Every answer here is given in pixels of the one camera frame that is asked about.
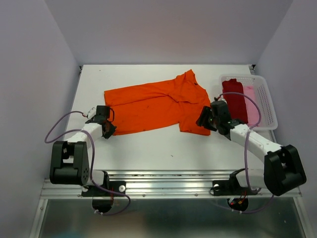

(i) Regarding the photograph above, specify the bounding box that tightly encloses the orange t-shirt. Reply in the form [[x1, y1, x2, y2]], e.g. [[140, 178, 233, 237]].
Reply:
[[104, 70, 211, 136]]

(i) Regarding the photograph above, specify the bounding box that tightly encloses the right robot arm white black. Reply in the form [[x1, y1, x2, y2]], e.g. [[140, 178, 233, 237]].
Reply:
[[196, 101, 307, 196]]

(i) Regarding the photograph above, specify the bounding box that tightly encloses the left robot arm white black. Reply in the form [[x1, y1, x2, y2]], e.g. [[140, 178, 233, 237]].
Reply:
[[44, 106, 116, 195]]

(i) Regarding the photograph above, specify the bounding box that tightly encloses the dark red rolled t-shirt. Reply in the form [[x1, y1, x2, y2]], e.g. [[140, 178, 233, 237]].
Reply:
[[222, 78, 248, 123]]

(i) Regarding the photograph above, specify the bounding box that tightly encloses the pink rolled t-shirt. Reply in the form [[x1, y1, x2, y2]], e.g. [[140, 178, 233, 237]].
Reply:
[[243, 86, 259, 126]]

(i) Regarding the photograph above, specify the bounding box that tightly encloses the white plastic basket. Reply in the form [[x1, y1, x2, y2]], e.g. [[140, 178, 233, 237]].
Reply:
[[219, 74, 278, 131]]

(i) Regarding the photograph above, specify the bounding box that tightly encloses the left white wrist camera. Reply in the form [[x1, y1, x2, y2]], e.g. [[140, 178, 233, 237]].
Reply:
[[82, 107, 97, 119]]

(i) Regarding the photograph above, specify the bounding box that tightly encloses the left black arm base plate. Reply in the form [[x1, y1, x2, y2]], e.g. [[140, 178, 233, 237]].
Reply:
[[81, 181, 126, 197]]

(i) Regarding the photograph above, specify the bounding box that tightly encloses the aluminium mounting rail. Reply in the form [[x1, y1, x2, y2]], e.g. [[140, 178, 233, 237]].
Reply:
[[42, 170, 303, 199]]

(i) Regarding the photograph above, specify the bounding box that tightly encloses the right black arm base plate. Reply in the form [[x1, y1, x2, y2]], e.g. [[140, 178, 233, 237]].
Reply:
[[210, 180, 255, 196]]

